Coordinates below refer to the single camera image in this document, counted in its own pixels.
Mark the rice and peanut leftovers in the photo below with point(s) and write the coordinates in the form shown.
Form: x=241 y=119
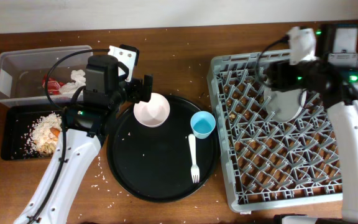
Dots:
x=39 y=140

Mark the black rectangular tray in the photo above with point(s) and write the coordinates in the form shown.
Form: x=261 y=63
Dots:
x=20 y=122

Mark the clear plastic waste bin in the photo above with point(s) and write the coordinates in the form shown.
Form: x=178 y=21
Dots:
x=22 y=73

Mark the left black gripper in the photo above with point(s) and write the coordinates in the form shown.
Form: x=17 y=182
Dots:
x=137 y=94

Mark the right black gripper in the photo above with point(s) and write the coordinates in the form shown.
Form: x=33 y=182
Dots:
x=280 y=78

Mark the grey dishwasher rack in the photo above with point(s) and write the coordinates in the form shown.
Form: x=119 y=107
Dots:
x=267 y=164

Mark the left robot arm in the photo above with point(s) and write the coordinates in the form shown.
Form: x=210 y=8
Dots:
x=85 y=124

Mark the white tissue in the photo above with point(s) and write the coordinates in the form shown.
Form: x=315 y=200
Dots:
x=78 y=80

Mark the grey plate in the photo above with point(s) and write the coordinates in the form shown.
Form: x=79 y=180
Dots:
x=284 y=106

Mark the red snack wrapper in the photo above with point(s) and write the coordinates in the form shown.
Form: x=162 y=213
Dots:
x=54 y=86

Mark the light blue cup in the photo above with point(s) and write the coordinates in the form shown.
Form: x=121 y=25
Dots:
x=202 y=124

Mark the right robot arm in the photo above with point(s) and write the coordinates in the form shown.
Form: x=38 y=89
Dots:
x=324 y=61

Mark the orange carrot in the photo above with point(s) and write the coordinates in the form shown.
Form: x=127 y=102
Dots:
x=55 y=131

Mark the white plastic fork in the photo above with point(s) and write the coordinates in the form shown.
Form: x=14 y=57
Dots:
x=195 y=171

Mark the round black serving tray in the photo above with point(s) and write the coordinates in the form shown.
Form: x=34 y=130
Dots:
x=154 y=164

